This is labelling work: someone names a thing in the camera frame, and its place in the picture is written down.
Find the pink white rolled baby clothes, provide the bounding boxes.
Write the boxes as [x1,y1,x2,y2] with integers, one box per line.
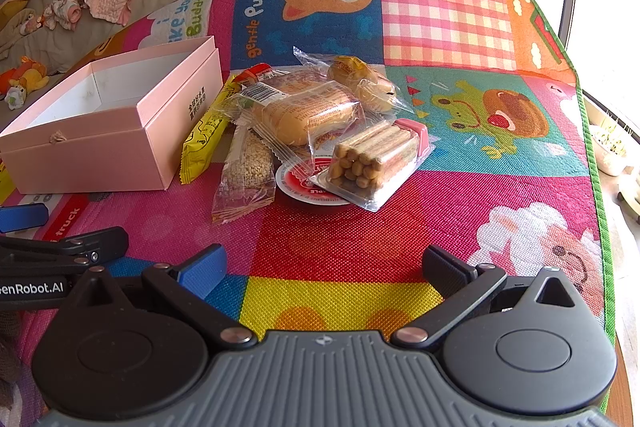
[41,0,84,31]

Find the grey sofa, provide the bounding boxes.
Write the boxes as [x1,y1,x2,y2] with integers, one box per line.
[0,0,301,120]

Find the clear grain bar packet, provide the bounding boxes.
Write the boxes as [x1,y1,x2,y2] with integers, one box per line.
[211,127,277,224]

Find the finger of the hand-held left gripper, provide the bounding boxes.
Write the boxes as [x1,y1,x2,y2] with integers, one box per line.
[0,227,130,270]
[0,203,50,233]

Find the red white lid jelly cup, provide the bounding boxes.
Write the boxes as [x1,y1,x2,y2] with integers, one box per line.
[275,156,356,208]

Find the small clear bread packet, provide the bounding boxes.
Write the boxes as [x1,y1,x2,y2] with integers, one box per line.
[292,47,416,115]

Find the small white plush toy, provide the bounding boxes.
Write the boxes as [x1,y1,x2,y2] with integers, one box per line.
[5,84,27,110]

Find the pink cardboard box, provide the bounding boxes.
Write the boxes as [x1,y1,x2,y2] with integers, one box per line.
[0,36,224,194]

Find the white plant pot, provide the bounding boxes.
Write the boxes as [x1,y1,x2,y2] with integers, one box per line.
[590,112,632,178]

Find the colourful cartoon play mat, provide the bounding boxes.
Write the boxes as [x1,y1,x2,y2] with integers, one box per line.
[0,0,616,415]

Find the large clear bread packet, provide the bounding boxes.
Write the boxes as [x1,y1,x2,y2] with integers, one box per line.
[237,69,363,148]

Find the biscuit sticks clear tray packet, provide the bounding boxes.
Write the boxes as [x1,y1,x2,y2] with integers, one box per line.
[307,119,426,212]

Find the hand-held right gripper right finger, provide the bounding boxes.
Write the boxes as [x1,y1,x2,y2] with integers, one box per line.
[390,245,583,350]

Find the orange plush toy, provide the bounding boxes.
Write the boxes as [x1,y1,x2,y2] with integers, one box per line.
[0,56,51,100]

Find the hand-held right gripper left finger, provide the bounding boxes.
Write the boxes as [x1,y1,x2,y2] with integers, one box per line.
[62,243,259,350]

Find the yellow cheese snack packet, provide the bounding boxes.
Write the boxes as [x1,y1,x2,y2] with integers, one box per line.
[180,74,240,185]

